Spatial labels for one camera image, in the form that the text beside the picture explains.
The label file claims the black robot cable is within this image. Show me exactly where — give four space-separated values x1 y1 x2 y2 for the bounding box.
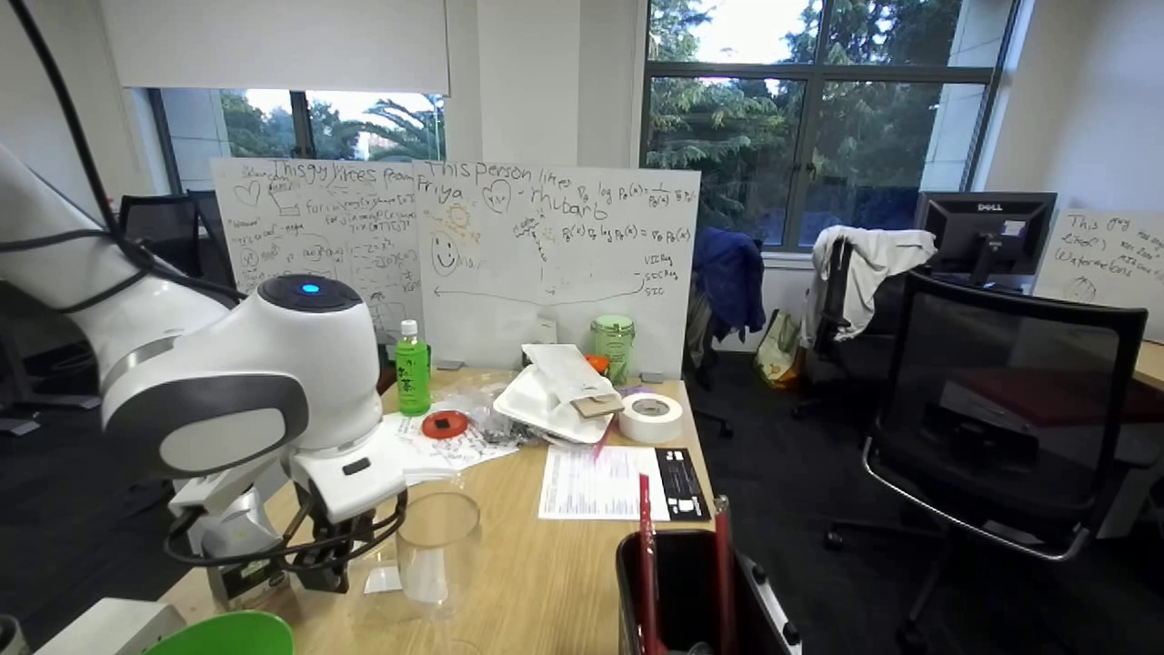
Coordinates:
7 0 246 312

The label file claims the white rectangular box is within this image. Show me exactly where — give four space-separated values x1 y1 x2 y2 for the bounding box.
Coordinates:
34 592 186 655

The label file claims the white tape roll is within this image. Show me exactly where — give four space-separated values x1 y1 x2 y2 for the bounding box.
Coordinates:
616 388 686 449

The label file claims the black remote control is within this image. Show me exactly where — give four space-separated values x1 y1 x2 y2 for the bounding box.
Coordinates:
651 444 713 523

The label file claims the black mesh office chair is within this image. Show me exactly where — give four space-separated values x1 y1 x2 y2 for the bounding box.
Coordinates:
821 269 1148 655

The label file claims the large written whiteboard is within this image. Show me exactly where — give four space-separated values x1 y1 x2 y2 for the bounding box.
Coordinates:
414 161 707 378
212 155 428 350

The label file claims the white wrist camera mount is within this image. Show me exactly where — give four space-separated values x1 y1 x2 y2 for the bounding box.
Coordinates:
288 416 414 523

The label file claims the blue jacket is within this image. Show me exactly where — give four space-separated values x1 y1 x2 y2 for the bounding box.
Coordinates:
692 227 770 341

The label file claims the green drink bottle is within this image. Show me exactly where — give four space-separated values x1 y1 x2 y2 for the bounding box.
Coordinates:
394 318 435 417

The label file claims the white roller blind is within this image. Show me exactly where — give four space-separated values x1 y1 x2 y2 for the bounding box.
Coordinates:
98 0 456 99

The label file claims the clear wine glass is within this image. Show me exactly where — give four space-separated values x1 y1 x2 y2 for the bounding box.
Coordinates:
394 487 488 611

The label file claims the yellow bag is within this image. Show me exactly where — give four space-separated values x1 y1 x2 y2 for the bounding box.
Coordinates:
754 304 808 392

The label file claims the printed paper form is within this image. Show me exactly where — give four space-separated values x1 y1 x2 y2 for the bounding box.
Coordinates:
533 439 671 526

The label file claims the black computer monitor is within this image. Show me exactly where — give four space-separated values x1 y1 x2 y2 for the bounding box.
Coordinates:
913 189 1063 293

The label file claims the green plate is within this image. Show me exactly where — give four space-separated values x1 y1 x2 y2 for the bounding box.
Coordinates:
146 606 298 655

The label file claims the black bin with red sticks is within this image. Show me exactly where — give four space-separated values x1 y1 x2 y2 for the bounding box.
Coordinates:
611 472 808 655

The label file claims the orange tape roll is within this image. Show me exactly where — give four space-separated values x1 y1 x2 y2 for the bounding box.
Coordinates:
418 407 474 444

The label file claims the small written whiteboard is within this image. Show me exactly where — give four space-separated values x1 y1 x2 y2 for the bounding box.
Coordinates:
1033 205 1164 308

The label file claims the stack of white papers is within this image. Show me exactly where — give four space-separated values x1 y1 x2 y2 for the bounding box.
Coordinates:
492 341 630 449

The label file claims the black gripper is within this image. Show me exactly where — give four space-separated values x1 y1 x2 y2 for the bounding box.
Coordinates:
280 506 380 597

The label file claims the white paper sheet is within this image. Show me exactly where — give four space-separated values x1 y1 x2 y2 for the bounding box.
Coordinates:
380 404 522 487

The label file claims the white jacket on chair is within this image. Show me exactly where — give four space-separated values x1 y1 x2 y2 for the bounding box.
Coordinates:
812 222 937 341

